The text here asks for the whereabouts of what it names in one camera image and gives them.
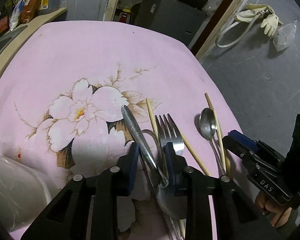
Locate wooden chopstick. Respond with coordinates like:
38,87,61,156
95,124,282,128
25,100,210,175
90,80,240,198
181,133,211,176
146,98,159,139
204,93,233,179

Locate cream rubber gloves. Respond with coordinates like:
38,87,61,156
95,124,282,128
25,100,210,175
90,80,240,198
235,3,282,37

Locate clear plastic bag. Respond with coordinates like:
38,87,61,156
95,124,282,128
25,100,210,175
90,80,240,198
273,23,296,52

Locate right hand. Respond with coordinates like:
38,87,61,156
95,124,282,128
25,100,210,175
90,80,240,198
255,191,298,229

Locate silver fork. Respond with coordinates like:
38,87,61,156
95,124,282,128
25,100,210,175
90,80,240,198
155,114,185,156

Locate white utensil holder cup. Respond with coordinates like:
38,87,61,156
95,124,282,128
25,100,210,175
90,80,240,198
0,155,58,232

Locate white hose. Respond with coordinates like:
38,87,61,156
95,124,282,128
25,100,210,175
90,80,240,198
214,12,263,49

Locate dark grey cabinet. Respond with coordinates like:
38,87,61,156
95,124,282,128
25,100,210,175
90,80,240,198
134,0,206,46

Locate pink floral tablecloth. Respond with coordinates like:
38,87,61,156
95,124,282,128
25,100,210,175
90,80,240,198
0,21,239,189

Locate large silver spoon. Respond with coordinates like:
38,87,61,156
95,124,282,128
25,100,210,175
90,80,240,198
140,129,187,219

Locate silver table knife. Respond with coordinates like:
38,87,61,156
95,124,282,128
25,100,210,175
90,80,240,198
121,105,161,175

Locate white seasoning packet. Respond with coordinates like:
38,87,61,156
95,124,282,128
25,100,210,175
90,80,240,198
9,0,25,31

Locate small silver spoon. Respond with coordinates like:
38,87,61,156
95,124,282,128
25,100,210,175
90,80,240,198
199,108,226,175

